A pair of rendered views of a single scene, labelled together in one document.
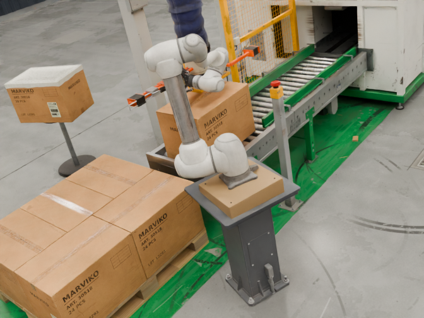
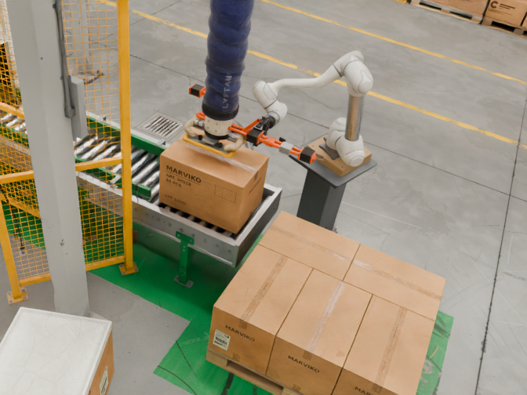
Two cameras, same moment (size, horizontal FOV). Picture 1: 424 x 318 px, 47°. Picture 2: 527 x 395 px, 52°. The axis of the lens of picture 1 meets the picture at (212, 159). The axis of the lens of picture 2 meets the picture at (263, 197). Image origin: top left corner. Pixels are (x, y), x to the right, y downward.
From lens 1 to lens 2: 514 cm
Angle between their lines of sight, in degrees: 89
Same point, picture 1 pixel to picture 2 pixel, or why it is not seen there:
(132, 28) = (67, 168)
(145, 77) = (75, 233)
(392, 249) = (270, 164)
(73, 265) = (411, 273)
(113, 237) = (370, 254)
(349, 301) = not seen: hidden behind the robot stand
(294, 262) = (289, 209)
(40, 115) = not seen: outside the picture
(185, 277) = not seen: hidden behind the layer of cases
